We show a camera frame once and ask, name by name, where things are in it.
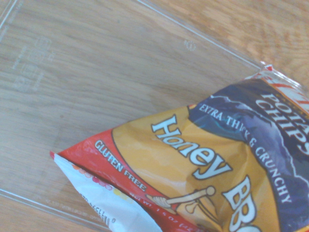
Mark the honey BBQ chip bag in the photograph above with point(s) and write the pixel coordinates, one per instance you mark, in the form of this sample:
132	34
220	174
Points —
193	157

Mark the clear rectangular plastic container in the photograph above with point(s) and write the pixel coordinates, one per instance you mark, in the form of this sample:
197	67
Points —
96	72

